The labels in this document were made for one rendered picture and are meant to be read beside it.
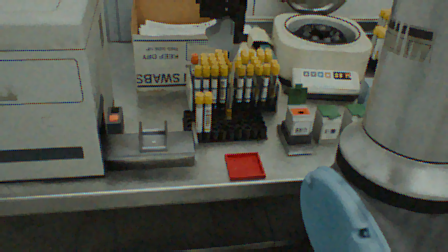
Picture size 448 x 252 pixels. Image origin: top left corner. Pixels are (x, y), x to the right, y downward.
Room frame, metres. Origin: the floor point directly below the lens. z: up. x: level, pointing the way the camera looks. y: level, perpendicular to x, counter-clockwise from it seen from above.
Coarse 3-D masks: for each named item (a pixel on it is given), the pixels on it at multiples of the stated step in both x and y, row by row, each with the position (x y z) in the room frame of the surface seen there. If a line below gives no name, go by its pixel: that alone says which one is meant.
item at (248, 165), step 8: (248, 152) 0.63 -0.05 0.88; (256, 152) 0.63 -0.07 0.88; (232, 160) 0.61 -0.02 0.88; (240, 160) 0.61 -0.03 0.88; (248, 160) 0.61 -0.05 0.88; (256, 160) 0.61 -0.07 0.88; (232, 168) 0.58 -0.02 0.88; (240, 168) 0.58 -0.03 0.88; (248, 168) 0.59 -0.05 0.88; (256, 168) 0.59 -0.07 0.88; (232, 176) 0.55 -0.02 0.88; (240, 176) 0.56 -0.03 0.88; (248, 176) 0.56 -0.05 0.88; (256, 176) 0.56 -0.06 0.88; (264, 176) 0.56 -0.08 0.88
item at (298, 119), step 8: (288, 112) 0.69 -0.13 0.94; (296, 112) 0.68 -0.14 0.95; (304, 112) 0.68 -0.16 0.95; (288, 120) 0.68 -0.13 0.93; (296, 120) 0.66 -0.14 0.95; (304, 120) 0.66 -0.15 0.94; (312, 120) 0.67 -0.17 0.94; (288, 128) 0.68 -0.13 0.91; (296, 128) 0.66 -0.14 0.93; (304, 128) 0.66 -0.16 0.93
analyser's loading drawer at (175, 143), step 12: (144, 132) 0.62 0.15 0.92; (156, 132) 0.62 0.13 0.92; (168, 132) 0.63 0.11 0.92; (180, 132) 0.63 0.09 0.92; (192, 132) 0.63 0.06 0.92; (108, 144) 0.58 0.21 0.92; (120, 144) 0.58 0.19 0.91; (132, 144) 0.59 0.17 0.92; (144, 144) 0.59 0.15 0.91; (156, 144) 0.59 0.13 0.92; (168, 144) 0.59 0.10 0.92; (180, 144) 0.60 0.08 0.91; (192, 144) 0.60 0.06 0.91; (108, 156) 0.55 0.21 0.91; (120, 156) 0.55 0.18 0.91; (132, 156) 0.56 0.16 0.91; (144, 156) 0.56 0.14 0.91; (156, 156) 0.57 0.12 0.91; (168, 156) 0.57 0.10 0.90
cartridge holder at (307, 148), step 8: (280, 128) 0.71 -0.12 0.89; (280, 136) 0.69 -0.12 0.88; (288, 136) 0.66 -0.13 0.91; (296, 136) 0.66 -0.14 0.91; (304, 136) 0.66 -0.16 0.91; (288, 144) 0.65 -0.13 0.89; (296, 144) 0.66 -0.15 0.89; (304, 144) 0.66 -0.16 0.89; (288, 152) 0.64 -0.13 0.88; (296, 152) 0.64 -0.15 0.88; (304, 152) 0.64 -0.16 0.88; (312, 152) 0.65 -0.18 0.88
